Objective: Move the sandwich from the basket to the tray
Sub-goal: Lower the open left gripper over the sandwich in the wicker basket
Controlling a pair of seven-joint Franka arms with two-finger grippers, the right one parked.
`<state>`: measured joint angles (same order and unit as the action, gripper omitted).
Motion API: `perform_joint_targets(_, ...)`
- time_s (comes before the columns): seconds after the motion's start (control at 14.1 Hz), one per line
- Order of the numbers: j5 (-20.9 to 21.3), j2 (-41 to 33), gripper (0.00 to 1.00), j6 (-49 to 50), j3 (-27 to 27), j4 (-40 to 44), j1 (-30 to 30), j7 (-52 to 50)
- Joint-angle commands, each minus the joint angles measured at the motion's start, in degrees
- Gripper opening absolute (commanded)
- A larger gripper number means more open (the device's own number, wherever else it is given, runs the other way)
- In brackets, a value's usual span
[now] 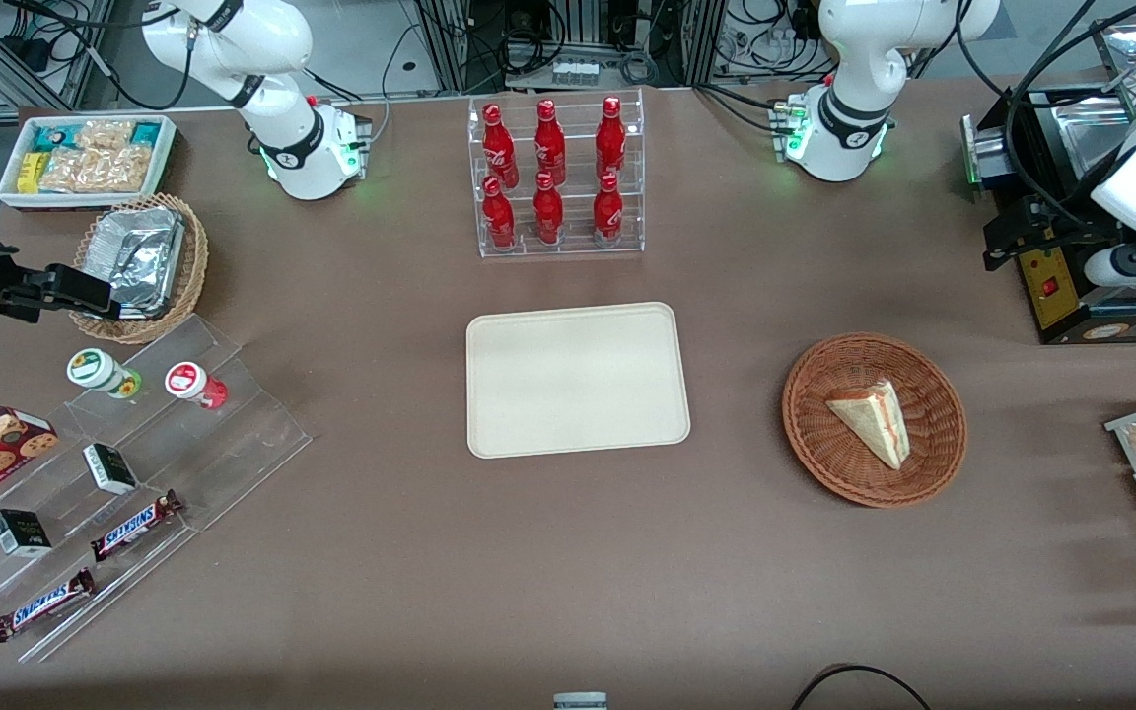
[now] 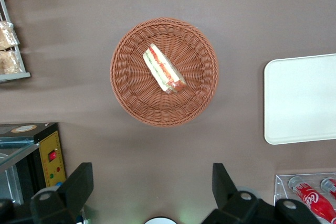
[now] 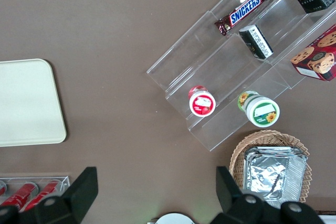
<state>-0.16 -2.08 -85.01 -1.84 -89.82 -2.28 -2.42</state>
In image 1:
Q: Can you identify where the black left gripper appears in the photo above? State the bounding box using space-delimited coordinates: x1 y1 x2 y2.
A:
983 193 1126 272

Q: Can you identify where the triangular sandwich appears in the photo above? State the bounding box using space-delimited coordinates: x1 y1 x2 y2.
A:
825 379 912 471

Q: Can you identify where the silver foil tray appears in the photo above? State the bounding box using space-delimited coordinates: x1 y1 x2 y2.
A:
83 207 186 319

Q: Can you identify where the light tan wicker basket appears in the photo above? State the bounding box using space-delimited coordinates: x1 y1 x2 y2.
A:
68 193 210 345

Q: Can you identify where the brown round wicker basket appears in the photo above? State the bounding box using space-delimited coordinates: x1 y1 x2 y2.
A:
782 332 969 510

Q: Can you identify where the beige rectangular tray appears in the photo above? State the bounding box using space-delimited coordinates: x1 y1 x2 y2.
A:
465 302 692 461

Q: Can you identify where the black food warmer machine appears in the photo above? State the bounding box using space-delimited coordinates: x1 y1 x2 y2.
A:
960 10 1136 346

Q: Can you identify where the green lid snack cup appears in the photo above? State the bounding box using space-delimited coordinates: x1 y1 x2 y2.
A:
66 349 143 399

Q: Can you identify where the large clear cracker bag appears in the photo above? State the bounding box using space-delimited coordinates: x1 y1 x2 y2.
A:
40 146 155 194

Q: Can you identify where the red lid snack cup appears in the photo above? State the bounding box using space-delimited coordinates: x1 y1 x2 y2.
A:
165 362 230 410

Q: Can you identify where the steel warmer pan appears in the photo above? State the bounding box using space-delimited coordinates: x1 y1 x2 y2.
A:
1056 97 1136 183

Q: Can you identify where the small clear cracker bag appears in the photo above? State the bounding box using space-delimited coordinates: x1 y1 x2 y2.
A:
75 120 135 151

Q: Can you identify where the white plastic snack bin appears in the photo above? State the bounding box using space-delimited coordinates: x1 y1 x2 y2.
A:
0 114 178 210

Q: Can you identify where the small black white box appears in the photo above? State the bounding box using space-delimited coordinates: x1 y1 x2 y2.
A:
0 509 53 559
83 443 139 496

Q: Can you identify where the clear acrylic step display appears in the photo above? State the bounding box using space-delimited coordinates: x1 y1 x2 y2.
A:
0 314 313 664

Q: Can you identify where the brown snickers bar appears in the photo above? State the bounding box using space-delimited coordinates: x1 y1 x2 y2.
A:
90 490 184 563
0 568 98 644

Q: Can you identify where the red cola bottle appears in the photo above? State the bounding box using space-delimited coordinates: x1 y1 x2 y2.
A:
532 172 565 246
482 176 517 249
593 173 624 248
481 103 520 188
533 99 567 186
596 96 627 180

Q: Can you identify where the clear acrylic bottle rack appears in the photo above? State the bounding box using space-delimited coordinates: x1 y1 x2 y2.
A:
467 89 646 259

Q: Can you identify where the aluminium frame rack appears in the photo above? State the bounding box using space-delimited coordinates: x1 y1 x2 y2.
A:
415 0 756 92

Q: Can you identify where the black looped cable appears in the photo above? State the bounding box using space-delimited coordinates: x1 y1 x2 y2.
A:
790 665 934 710

